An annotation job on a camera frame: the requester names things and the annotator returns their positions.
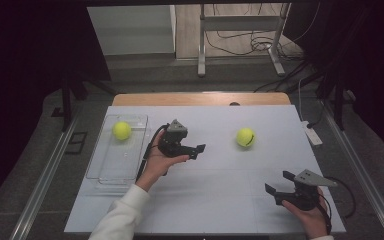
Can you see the black floor frame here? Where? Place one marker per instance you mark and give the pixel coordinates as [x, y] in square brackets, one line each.
[76, 142]

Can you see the black curtain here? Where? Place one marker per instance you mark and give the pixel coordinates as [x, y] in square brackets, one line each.
[373, 66]
[23, 66]

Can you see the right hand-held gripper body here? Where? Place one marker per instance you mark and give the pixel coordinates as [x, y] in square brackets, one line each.
[301, 196]

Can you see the black stand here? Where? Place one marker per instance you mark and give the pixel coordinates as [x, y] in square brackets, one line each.
[66, 100]
[338, 103]

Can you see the person's right hand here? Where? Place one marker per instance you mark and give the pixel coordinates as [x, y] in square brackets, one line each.
[311, 220]

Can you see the yellow tennis ball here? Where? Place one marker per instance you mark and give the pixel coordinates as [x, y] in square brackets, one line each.
[121, 130]
[245, 136]

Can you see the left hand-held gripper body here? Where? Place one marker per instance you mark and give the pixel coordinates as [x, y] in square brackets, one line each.
[173, 143]

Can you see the clear plastic container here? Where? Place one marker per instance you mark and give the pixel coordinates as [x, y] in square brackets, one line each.
[116, 163]

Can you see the black table grommet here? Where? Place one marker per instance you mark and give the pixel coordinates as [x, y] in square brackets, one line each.
[234, 103]

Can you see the metal floor rail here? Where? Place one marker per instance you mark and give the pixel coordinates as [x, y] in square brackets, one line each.
[363, 180]
[43, 183]

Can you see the white desk frame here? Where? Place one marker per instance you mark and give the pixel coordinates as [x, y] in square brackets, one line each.
[240, 23]

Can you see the white table board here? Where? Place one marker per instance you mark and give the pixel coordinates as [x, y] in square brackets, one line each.
[213, 186]

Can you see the white cabinet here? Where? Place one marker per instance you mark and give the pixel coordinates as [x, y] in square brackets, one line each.
[133, 30]

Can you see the white power strip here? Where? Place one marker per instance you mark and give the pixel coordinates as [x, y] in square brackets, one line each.
[312, 134]

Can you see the wooden table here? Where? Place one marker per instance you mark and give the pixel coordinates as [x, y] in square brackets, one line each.
[180, 99]

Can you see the person's left hand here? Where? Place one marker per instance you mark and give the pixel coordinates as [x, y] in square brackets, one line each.
[155, 163]

